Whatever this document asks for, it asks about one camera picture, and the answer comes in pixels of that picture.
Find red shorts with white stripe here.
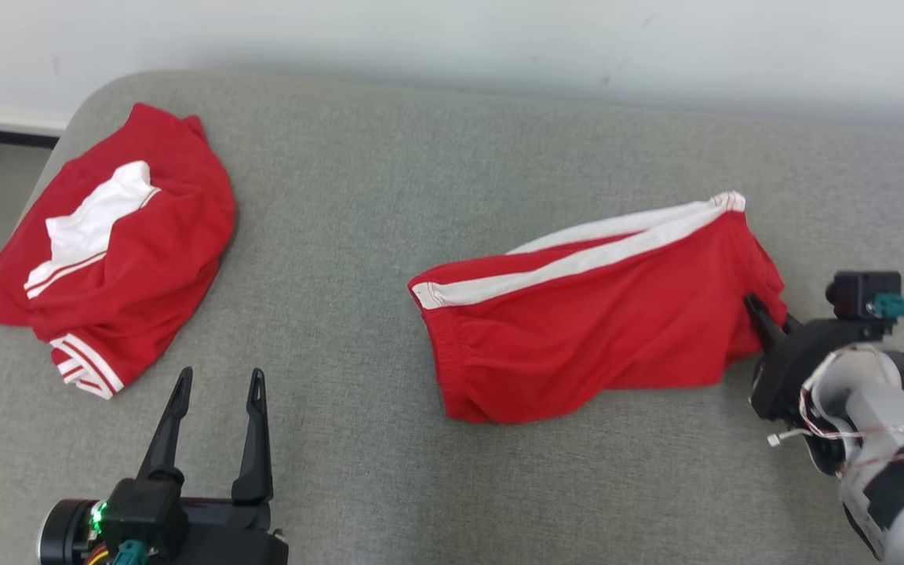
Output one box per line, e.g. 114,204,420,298
409,191,789,425

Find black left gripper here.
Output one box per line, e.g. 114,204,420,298
137,367,290,565

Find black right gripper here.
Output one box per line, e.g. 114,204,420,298
744,294,892,422

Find red white basketball jersey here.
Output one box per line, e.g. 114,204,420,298
0,103,237,399

